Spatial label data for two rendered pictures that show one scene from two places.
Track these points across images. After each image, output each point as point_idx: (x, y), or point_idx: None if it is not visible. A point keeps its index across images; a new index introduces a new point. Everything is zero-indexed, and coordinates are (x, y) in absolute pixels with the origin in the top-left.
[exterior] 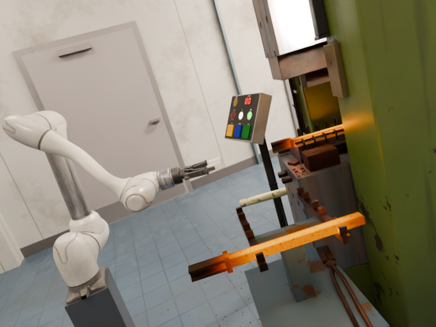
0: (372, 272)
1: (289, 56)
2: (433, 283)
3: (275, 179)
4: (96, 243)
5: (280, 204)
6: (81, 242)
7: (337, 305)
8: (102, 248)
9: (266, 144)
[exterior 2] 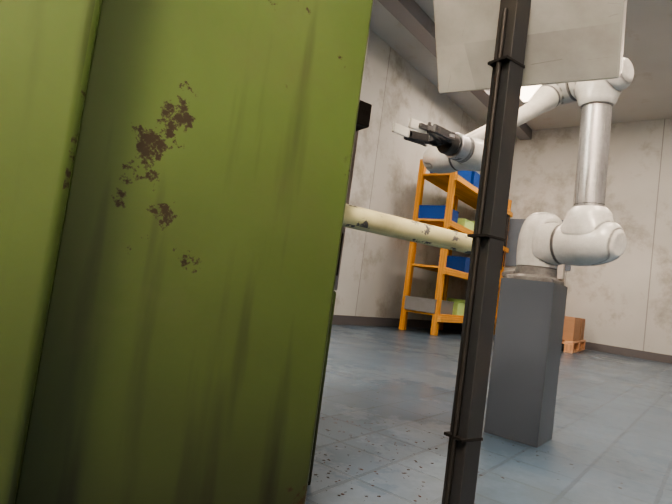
0: None
1: None
2: None
3: (477, 221)
4: (547, 238)
5: (463, 316)
6: (527, 222)
7: None
8: (561, 254)
9: (493, 90)
